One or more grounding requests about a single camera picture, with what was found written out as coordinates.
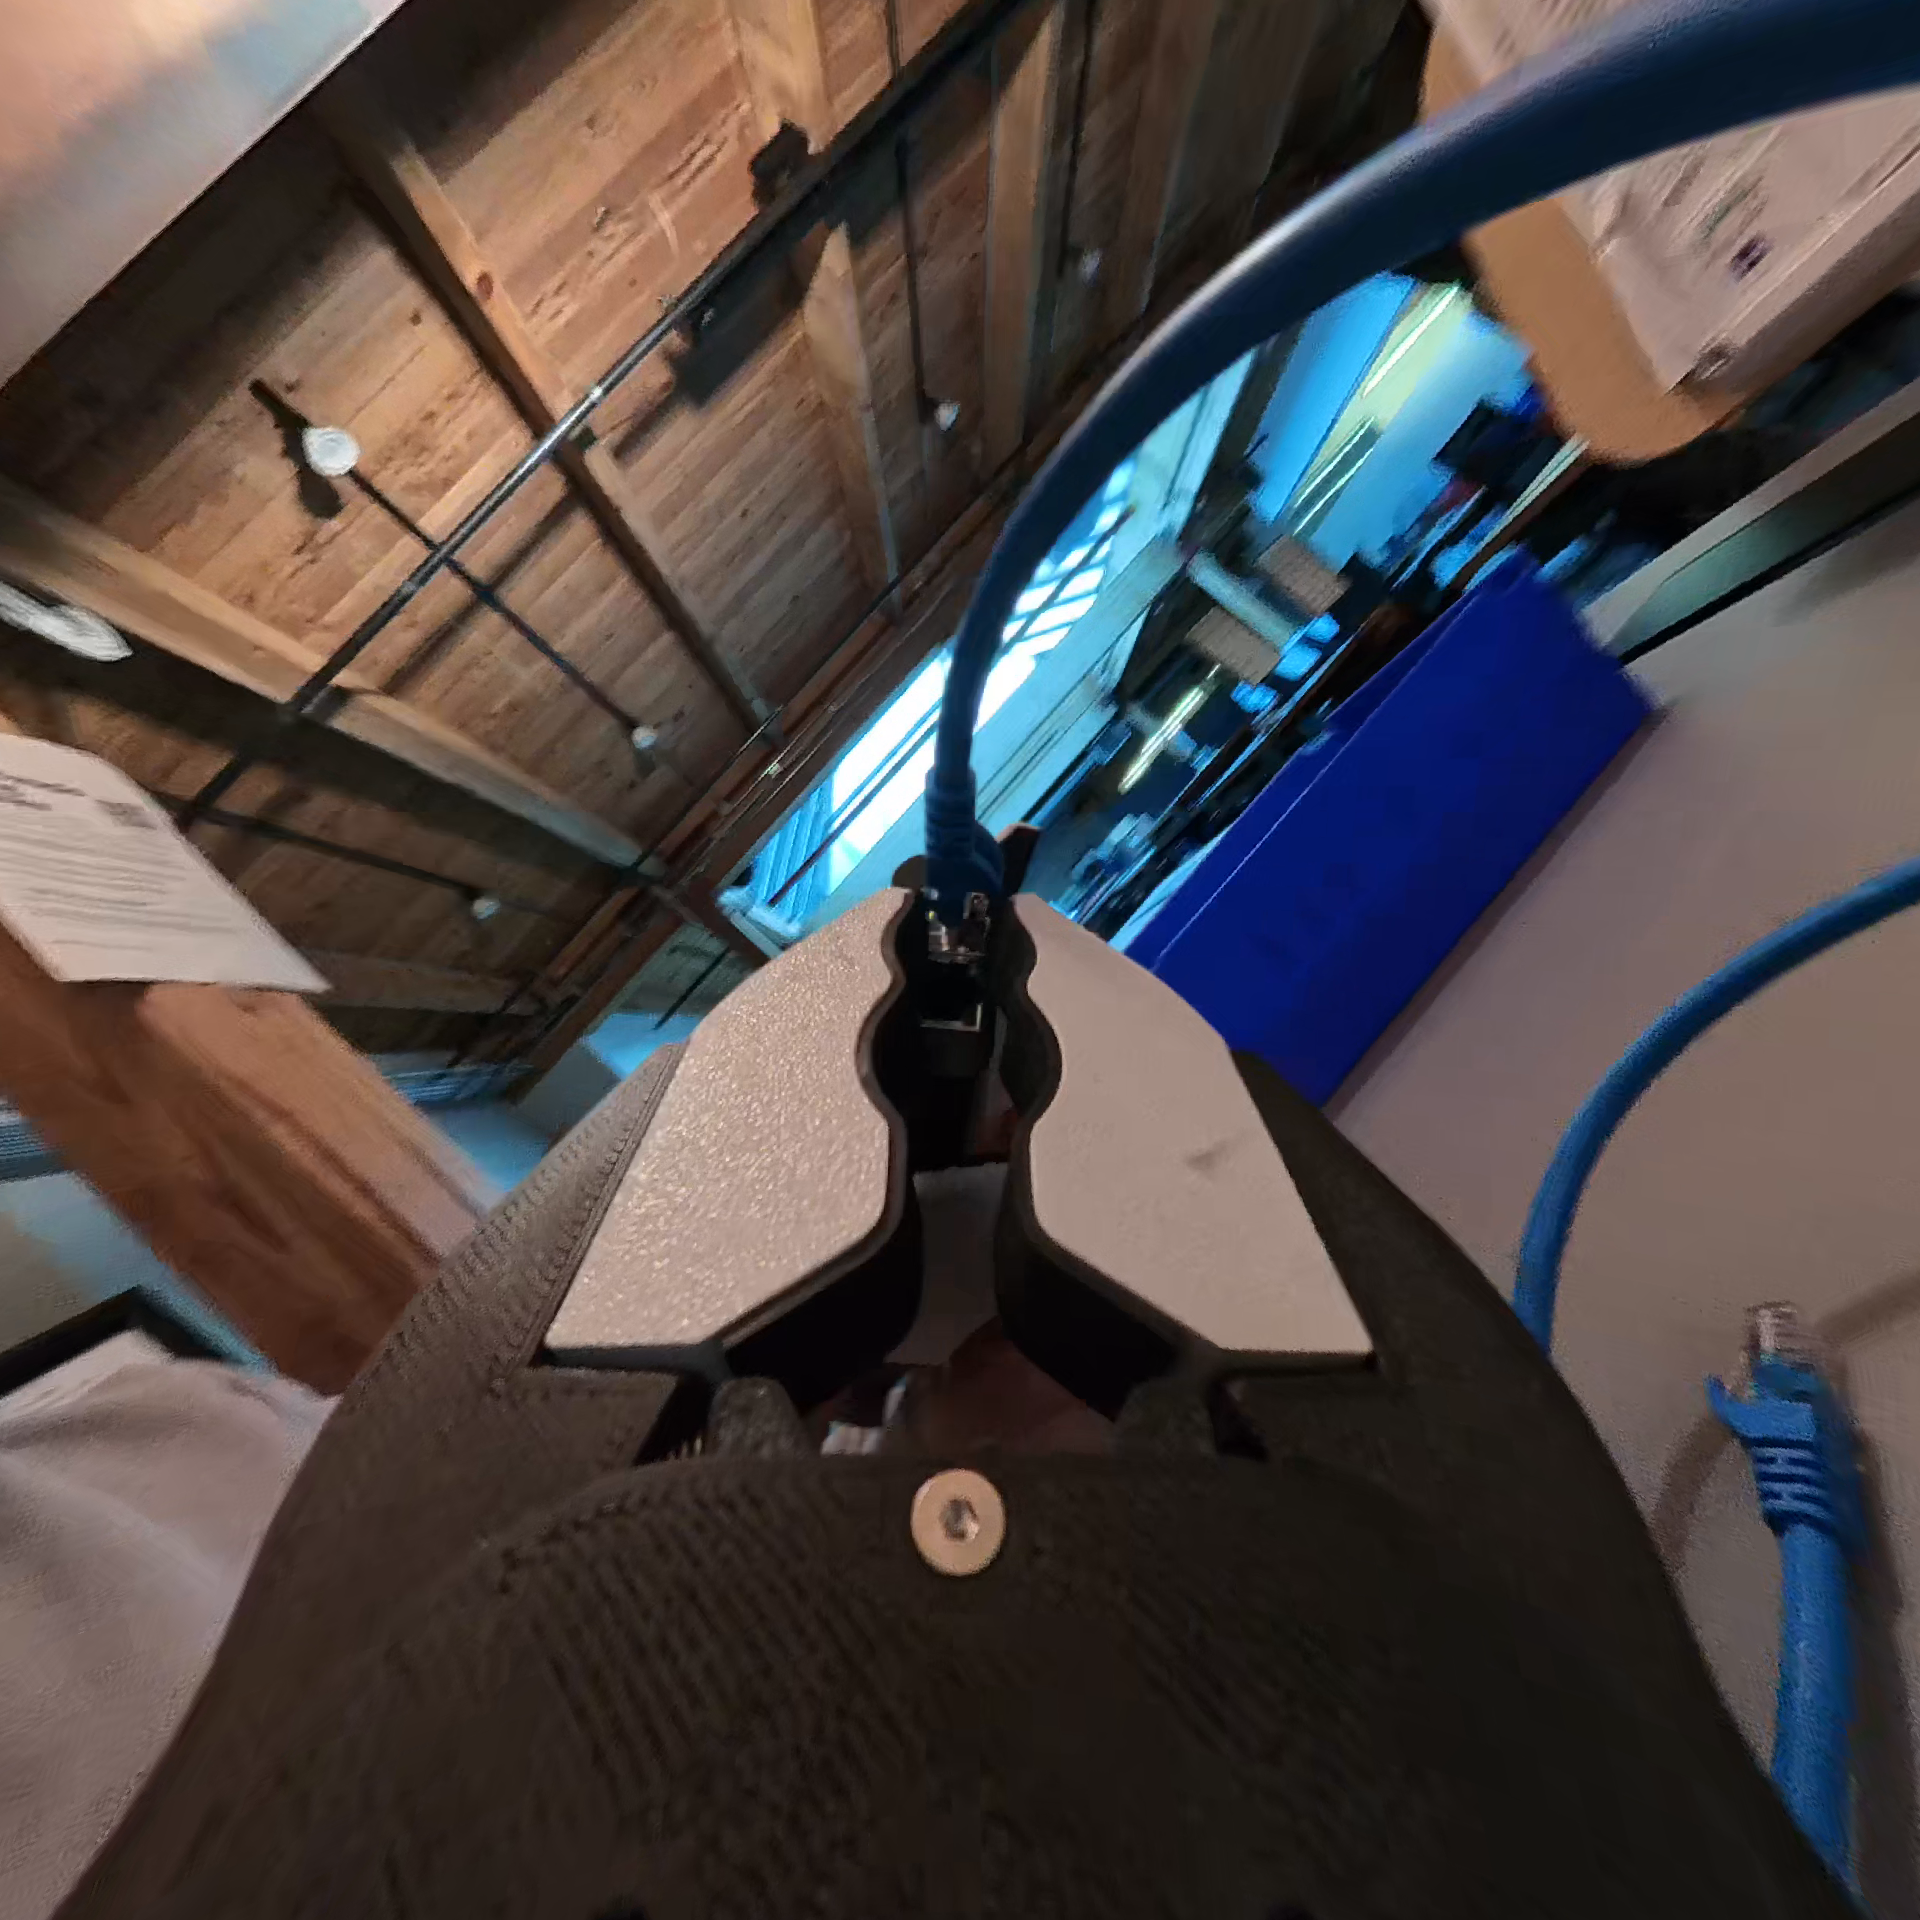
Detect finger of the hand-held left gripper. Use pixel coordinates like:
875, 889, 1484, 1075
907, 1171, 1007, 1365

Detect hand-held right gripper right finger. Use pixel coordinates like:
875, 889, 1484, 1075
1001, 893, 1379, 1418

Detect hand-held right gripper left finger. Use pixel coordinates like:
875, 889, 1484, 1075
540, 889, 921, 1374

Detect black network splitter box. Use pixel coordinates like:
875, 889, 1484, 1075
879, 822, 1045, 1171

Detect blue network cable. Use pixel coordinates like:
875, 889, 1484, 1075
918, 0, 1920, 1899

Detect grey desk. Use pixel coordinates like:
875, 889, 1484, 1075
1326, 397, 1920, 1920

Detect person's left hand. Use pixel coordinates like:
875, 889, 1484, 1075
899, 1325, 1118, 1456

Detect blue plastic bin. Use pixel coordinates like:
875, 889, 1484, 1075
1125, 562, 1652, 1104

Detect large grid window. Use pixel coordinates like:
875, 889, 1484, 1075
719, 464, 1141, 930

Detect white paper sheet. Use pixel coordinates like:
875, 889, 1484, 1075
0, 732, 332, 994

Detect person's grey sweater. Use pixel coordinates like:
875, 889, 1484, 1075
0, 1357, 339, 1920

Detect wooden instruction board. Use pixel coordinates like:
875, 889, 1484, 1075
1416, 0, 1920, 467

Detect white cable coil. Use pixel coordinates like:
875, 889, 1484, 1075
0, 583, 135, 665

